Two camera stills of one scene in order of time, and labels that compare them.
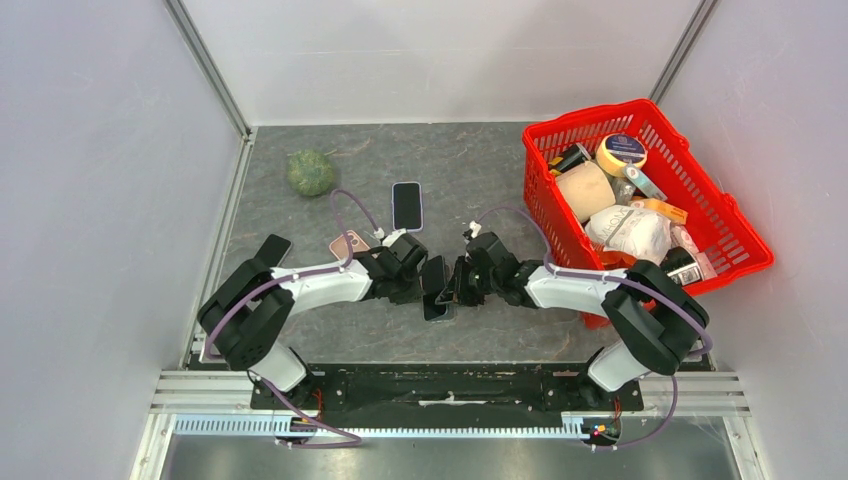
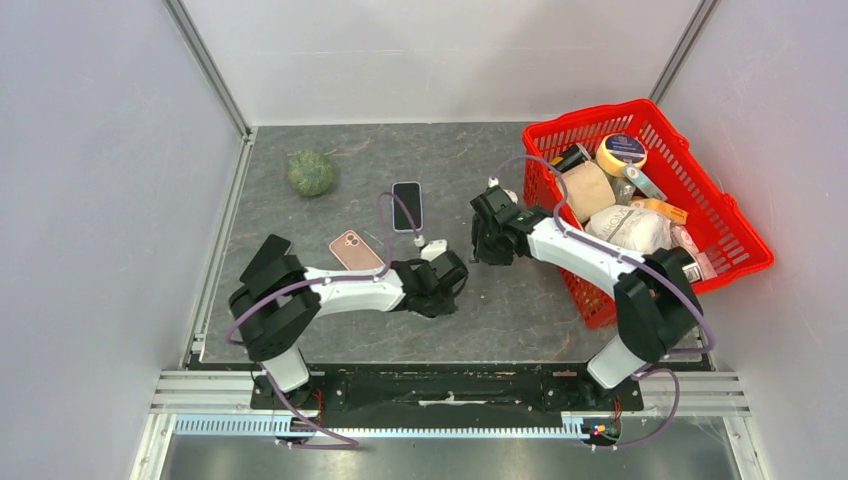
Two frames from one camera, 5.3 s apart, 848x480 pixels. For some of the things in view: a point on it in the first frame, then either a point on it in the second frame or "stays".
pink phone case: x=340 y=248 stays
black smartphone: x=407 y=206 stays
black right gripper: x=456 y=292 -> x=480 y=249
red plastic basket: x=731 y=246 stays
